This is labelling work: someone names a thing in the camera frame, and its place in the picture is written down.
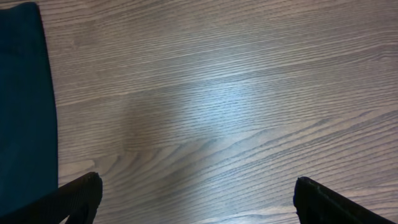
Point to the black t-shirt with logo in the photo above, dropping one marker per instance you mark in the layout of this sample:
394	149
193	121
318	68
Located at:
29	144

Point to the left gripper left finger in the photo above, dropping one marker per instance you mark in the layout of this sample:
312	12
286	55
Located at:
74	202

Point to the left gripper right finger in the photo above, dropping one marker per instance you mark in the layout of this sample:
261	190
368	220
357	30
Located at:
317	204

